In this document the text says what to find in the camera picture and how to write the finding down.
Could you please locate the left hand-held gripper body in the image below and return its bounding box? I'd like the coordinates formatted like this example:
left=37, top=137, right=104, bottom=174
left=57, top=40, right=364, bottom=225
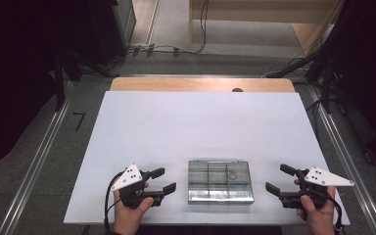
left=111, top=163, right=165, bottom=211

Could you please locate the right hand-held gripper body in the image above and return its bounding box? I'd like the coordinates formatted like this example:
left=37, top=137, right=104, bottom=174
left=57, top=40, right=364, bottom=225
left=278, top=166, right=355, bottom=211

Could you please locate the clear grey compartment box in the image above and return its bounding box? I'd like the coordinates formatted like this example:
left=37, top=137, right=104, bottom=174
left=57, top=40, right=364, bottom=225
left=187, top=159, right=256, bottom=206

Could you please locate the person's left hand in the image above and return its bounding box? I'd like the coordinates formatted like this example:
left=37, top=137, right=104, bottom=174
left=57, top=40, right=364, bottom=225
left=112, top=189, right=155, bottom=235

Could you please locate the person's right hand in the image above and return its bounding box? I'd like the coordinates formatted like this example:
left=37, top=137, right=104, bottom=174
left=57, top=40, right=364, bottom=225
left=295, top=185, right=337, bottom=235

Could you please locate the wooden table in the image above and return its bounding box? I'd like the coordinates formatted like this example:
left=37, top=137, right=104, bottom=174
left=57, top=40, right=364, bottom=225
left=110, top=76, right=296, bottom=93

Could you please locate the black floor bar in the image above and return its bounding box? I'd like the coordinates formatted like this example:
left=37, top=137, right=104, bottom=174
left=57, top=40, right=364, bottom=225
left=262, top=53, right=321, bottom=79

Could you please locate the black cabinet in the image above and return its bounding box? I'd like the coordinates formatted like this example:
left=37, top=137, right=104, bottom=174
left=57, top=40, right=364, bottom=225
left=87, top=0, right=137, bottom=67

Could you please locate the light wooden furniture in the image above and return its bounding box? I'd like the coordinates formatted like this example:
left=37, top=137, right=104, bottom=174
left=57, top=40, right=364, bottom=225
left=188, top=0, right=344, bottom=55

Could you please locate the metal floor rail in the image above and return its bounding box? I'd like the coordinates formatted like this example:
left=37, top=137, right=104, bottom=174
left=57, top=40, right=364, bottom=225
left=307, top=84, right=376, bottom=235
left=0, top=81, right=76, bottom=235

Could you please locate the left hand-held gripper cable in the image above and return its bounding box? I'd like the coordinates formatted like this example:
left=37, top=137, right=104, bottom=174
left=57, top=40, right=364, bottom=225
left=103, top=170, right=126, bottom=233

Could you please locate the hand-held gripper cable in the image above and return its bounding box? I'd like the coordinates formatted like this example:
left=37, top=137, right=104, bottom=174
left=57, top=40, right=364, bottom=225
left=103, top=170, right=126, bottom=233
left=326, top=192, right=345, bottom=235

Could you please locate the right hand-held gripper cable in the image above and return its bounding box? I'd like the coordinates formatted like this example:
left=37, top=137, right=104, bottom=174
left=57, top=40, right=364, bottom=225
left=326, top=192, right=345, bottom=235

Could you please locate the black floor cable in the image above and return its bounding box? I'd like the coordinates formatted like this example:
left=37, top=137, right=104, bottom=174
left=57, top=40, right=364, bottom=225
left=123, top=43, right=207, bottom=60

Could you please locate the hanging black cable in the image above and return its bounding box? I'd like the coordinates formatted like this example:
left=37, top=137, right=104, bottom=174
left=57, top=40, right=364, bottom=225
left=199, top=0, right=210, bottom=53

